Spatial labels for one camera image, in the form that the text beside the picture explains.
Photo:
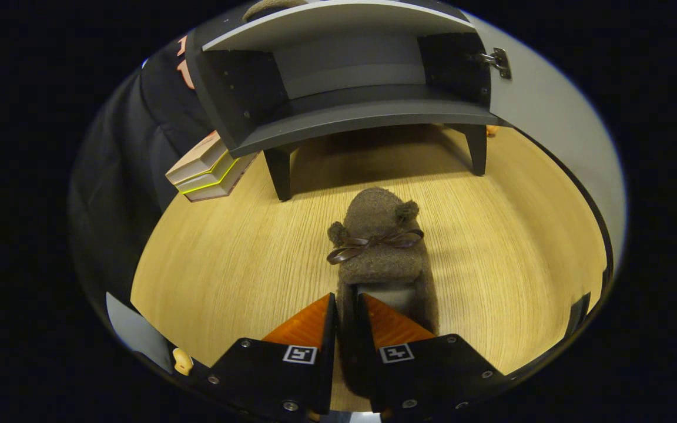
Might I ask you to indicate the yellow edged book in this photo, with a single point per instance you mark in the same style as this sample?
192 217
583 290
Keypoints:
197 183

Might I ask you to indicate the dark slanted stand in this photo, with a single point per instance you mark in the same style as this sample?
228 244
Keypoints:
576 314

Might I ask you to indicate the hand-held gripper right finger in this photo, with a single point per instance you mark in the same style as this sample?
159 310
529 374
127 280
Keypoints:
374 376

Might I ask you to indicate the grey shoe cabinet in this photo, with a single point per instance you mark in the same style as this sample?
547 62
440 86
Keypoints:
344 117

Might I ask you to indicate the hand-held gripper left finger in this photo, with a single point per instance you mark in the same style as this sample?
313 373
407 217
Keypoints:
328 364

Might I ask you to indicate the black backdrop cloth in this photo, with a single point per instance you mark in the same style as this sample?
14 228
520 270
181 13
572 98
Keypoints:
115 176

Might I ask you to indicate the metal door hinge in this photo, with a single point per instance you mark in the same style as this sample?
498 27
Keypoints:
500 61

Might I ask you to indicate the grey flat sheet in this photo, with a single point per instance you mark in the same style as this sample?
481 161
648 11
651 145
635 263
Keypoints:
138 332

